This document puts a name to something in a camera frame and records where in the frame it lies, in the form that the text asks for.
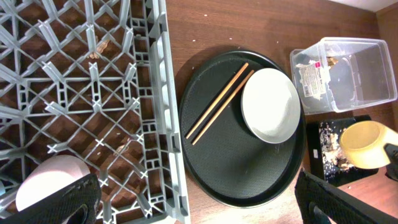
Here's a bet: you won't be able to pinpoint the clear plastic bin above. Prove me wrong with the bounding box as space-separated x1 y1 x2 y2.
290 37 397 115

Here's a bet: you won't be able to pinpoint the wooden chopstick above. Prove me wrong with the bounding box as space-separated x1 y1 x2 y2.
192 70 254 145
185 62 249 139

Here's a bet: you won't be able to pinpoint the black rectangular tray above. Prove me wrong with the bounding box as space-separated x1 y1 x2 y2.
307 115 379 187

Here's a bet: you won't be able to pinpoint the pink cup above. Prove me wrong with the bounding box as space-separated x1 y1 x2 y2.
16 155 90 212

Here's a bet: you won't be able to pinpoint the yellow bowl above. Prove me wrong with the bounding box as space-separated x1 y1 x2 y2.
339 121 397 169

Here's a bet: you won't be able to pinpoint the gold snack wrapper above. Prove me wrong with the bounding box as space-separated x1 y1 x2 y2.
326 57 338 67

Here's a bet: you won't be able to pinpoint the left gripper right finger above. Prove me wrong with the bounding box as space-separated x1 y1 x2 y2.
295 170 397 224

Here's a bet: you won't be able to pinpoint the grey plate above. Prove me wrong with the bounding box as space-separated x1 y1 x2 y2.
241 68 301 144

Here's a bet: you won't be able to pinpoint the round black tray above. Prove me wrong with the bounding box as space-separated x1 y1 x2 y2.
179 50 306 208

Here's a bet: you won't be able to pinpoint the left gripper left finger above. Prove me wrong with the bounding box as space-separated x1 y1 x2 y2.
1 174 101 224

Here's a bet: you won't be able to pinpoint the grey dishwasher rack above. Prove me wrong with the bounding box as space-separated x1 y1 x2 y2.
1 0 190 223

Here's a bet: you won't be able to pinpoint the food scraps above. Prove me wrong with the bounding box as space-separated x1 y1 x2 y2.
318 121 354 174

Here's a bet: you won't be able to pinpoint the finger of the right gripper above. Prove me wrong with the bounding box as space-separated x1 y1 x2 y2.
384 144 398 181

